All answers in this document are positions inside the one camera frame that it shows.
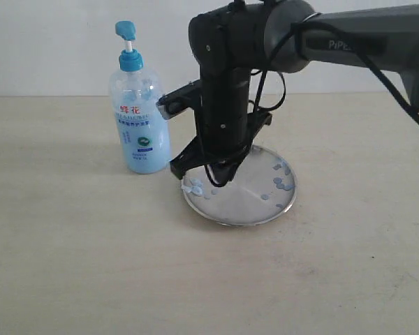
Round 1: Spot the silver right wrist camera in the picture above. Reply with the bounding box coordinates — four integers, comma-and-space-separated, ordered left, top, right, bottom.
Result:
156, 80, 201, 120

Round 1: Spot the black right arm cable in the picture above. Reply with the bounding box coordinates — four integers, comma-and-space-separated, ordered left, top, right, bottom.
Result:
204, 0, 419, 188

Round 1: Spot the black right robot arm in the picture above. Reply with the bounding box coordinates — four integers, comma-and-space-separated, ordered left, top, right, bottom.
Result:
158, 1, 419, 187

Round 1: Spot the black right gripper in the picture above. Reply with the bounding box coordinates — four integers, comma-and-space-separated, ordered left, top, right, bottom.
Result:
170, 68, 271, 187

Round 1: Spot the blue pump lotion bottle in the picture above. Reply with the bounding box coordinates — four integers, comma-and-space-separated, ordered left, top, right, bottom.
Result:
109, 21, 171, 174

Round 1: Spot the round stainless steel plate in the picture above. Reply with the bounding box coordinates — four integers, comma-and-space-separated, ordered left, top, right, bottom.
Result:
181, 145, 297, 227

